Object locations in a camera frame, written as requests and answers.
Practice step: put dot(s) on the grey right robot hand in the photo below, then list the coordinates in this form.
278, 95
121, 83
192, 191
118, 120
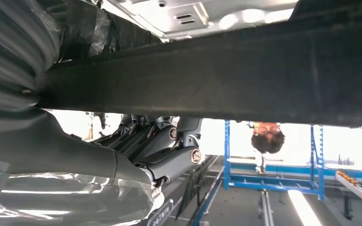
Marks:
59, 156

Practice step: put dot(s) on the blue diagonal beam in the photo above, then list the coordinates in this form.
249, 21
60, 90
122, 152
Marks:
206, 202

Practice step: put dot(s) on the stamped silver metal panel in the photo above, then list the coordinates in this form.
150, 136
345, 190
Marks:
156, 15

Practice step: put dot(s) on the person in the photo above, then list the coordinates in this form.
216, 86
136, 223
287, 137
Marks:
267, 143

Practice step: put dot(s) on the ceiling light strip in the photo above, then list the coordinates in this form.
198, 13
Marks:
304, 209

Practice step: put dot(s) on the blue metal frame rack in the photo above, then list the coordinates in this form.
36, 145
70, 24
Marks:
316, 156

